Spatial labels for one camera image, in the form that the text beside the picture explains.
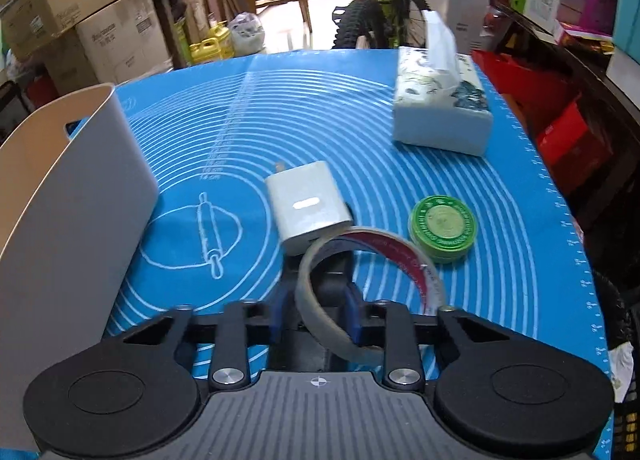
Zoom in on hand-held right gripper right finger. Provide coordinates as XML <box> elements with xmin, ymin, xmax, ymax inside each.
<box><xmin>344</xmin><ymin>280</ymin><xmax>507</xmax><ymax>389</ymax></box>

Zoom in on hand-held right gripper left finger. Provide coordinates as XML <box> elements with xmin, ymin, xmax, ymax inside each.
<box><xmin>102</xmin><ymin>270</ymin><xmax>296</xmax><ymax>389</ymax></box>

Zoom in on clear tape roll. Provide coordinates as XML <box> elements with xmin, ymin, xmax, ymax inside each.
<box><xmin>294</xmin><ymin>225</ymin><xmax>447</xmax><ymax>364</ymax></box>

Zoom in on beige plastic basket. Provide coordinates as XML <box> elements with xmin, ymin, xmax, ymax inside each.
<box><xmin>0</xmin><ymin>83</ymin><xmax>161</xmax><ymax>452</ymax></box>

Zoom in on large white power adapter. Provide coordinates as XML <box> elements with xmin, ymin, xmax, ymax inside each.
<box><xmin>264</xmin><ymin>159</ymin><xmax>354</xmax><ymax>257</ymax></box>

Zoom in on green round tin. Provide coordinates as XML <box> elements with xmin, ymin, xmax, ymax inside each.
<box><xmin>408</xmin><ymin>195</ymin><xmax>479</xmax><ymax>264</ymax></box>

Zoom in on blue silicone baking mat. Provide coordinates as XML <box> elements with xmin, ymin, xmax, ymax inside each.
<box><xmin>15</xmin><ymin>47</ymin><xmax>614</xmax><ymax>460</ymax></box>

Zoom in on printed tissue box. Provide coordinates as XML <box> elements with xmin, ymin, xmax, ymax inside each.
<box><xmin>391</xmin><ymin>10</ymin><xmax>494</xmax><ymax>157</ymax></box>

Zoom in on black plastic bag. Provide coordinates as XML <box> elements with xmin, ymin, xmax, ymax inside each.
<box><xmin>592</xmin><ymin>267</ymin><xmax>640</xmax><ymax>357</ymax></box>

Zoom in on yellow plastic jug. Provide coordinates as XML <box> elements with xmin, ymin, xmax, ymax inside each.
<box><xmin>188</xmin><ymin>37</ymin><xmax>221</xmax><ymax>66</ymax></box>
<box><xmin>207</xmin><ymin>22</ymin><xmax>235</xmax><ymax>59</ymax></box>

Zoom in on red gift boxes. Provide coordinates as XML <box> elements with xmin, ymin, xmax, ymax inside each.
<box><xmin>472</xmin><ymin>50</ymin><xmax>614</xmax><ymax>192</ymax></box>

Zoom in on small white plastic bag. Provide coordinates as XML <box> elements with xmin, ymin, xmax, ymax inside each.
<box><xmin>227</xmin><ymin>12</ymin><xmax>266</xmax><ymax>56</ymax></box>

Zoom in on pale printed cardboard box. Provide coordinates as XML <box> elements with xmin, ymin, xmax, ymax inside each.
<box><xmin>74</xmin><ymin>0</ymin><xmax>174</xmax><ymax>86</ymax></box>

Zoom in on cluttered wooden cabinet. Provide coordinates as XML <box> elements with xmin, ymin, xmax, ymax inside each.
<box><xmin>139</xmin><ymin>0</ymin><xmax>226</xmax><ymax>72</ymax></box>

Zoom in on dark wooden side table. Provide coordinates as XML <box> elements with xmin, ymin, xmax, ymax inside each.
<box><xmin>487</xmin><ymin>0</ymin><xmax>640</xmax><ymax>261</ymax></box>

